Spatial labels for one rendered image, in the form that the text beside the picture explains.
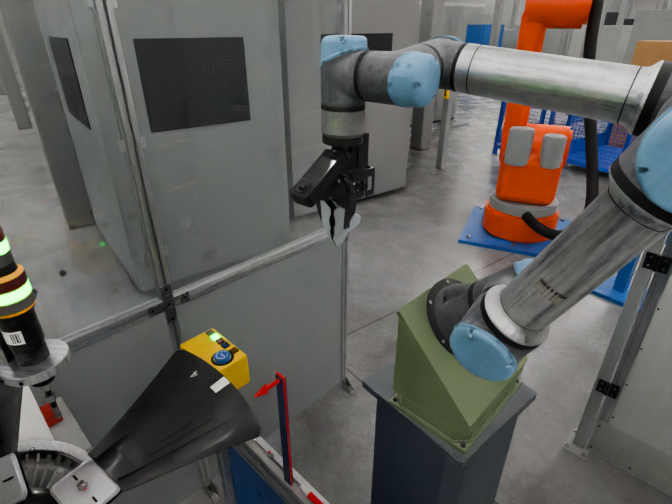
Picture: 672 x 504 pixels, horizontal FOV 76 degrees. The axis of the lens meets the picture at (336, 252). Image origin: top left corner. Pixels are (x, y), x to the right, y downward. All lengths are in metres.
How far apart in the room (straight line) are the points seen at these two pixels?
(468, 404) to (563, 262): 0.43
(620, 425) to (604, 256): 1.80
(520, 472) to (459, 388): 1.41
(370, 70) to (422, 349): 0.55
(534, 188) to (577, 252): 3.53
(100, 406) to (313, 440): 1.07
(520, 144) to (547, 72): 3.29
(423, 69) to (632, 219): 0.33
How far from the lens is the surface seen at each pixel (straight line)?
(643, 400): 2.28
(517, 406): 1.17
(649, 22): 10.94
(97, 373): 1.57
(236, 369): 1.13
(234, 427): 0.81
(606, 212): 0.62
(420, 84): 0.66
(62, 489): 0.82
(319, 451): 2.27
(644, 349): 2.15
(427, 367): 0.95
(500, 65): 0.74
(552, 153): 4.05
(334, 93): 0.73
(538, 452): 2.46
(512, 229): 4.23
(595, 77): 0.72
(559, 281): 0.67
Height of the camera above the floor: 1.80
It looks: 28 degrees down
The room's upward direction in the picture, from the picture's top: straight up
